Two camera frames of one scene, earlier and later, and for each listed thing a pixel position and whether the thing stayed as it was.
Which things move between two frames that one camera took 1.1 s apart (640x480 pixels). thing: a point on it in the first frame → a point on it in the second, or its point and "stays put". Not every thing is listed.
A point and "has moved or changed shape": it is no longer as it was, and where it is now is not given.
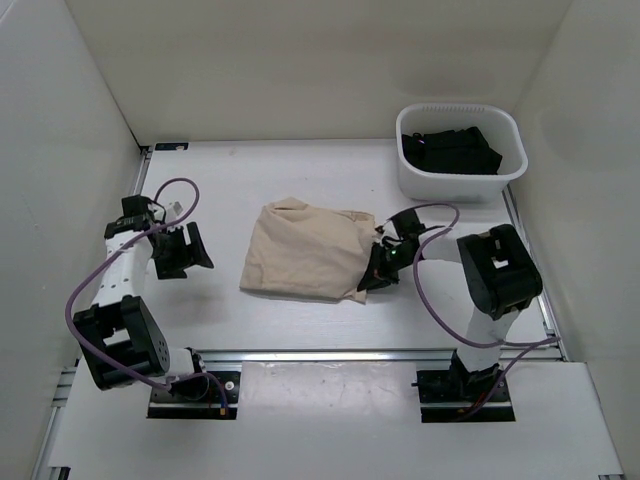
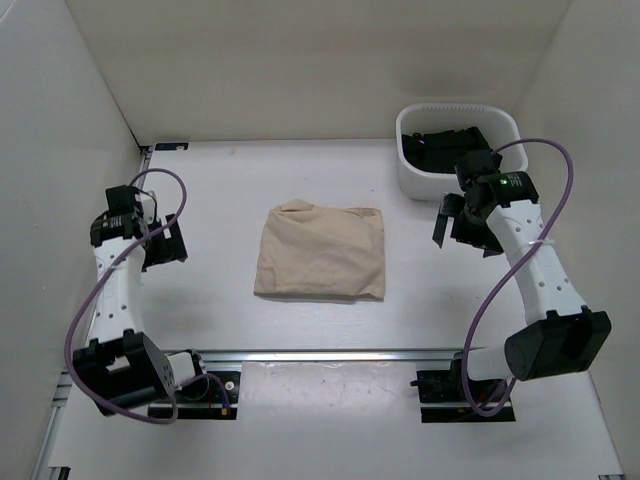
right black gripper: (377, 275) → (452, 205)
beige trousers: (304, 251) has moved or changed shape
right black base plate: (443, 399) stays put
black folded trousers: (463, 151) stays put
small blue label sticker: (171, 146) stays put
